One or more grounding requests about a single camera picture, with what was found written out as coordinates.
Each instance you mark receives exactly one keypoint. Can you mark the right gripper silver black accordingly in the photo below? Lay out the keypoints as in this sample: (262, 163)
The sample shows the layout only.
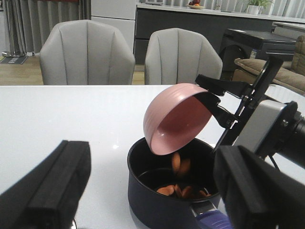
(264, 125)

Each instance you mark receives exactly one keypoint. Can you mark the dark grey sideboard counter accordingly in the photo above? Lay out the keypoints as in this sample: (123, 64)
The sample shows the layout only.
(210, 23)

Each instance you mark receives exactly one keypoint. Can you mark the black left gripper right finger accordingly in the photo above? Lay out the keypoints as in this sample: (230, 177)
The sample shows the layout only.
(255, 194)

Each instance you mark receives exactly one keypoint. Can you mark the fruit plate on counter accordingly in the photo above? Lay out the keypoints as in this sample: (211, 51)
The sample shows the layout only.
(195, 4)

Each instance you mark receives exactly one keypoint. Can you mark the left grey upholstered chair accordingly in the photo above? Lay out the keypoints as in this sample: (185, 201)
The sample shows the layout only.
(85, 52)

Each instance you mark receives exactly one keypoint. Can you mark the beige sofa cushion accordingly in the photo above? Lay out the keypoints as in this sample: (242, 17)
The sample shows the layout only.
(292, 78)

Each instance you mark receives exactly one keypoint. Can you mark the right grey upholstered chair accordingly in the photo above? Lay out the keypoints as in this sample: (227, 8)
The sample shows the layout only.
(176, 56)

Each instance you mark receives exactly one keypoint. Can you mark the grey upholstered chair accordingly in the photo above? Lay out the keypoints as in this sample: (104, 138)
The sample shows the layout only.
(176, 56)
(85, 52)

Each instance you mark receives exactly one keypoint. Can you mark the pink plastic bowl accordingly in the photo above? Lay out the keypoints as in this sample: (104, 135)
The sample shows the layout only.
(174, 118)

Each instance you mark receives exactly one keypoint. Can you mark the orange ham slices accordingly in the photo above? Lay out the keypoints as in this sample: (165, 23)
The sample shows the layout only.
(182, 187)

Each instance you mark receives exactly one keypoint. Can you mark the dark blue saucepan purple handle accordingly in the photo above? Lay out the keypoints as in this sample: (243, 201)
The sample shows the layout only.
(148, 172)

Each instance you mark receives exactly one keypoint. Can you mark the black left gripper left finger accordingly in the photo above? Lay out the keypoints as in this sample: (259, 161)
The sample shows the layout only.
(48, 196)

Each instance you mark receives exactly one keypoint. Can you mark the potted green plant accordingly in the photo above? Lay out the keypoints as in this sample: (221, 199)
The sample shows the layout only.
(255, 7)

